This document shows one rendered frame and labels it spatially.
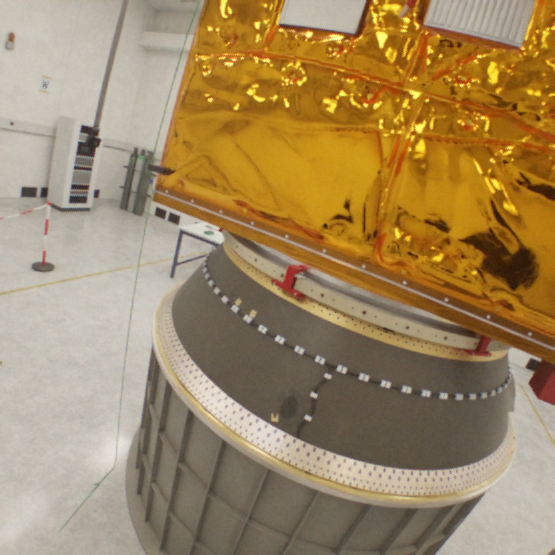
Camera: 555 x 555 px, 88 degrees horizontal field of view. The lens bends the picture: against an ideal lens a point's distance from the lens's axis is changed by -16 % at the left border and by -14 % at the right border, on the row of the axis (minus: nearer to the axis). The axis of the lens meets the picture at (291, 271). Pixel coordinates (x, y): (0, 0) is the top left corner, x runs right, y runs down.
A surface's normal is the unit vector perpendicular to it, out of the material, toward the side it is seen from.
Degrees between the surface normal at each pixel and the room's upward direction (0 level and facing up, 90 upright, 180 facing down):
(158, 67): 90
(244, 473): 90
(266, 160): 89
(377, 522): 90
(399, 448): 62
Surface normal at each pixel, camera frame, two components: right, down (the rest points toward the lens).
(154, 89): -0.35, 0.16
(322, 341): -0.18, -0.29
